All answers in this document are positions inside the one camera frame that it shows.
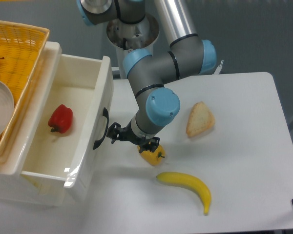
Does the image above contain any red bell pepper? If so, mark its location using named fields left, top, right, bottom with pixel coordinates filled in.
left=48, top=104, right=73, bottom=134

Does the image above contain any white top drawer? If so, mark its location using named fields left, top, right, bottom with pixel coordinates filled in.
left=21, top=55, right=113, bottom=206

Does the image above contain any white drawer cabinet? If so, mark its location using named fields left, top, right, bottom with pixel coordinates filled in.
left=0, top=42, right=64, bottom=205

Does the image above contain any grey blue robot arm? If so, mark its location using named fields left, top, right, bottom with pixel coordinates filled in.
left=77, top=0, right=217, bottom=152

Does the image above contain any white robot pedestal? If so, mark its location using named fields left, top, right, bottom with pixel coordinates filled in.
left=106, top=13, right=159, bottom=79

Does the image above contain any white ribbed plate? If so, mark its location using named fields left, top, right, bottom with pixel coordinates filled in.
left=0, top=81, right=14, bottom=136

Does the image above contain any yellow bell pepper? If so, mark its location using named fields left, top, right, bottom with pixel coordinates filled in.
left=139, top=144, right=166, bottom=166

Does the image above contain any black top drawer handle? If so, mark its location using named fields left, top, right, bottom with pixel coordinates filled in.
left=93, top=107, right=109, bottom=150

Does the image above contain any yellow banana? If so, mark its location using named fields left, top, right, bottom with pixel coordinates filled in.
left=156, top=172, right=212, bottom=215

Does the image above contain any slice of bread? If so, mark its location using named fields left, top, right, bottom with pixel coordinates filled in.
left=186, top=101, right=215, bottom=137

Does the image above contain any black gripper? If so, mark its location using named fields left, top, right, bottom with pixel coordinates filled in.
left=106, top=122, right=160, bottom=154

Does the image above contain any yellow woven basket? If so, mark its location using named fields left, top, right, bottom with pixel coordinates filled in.
left=0, top=20, right=50, bottom=156

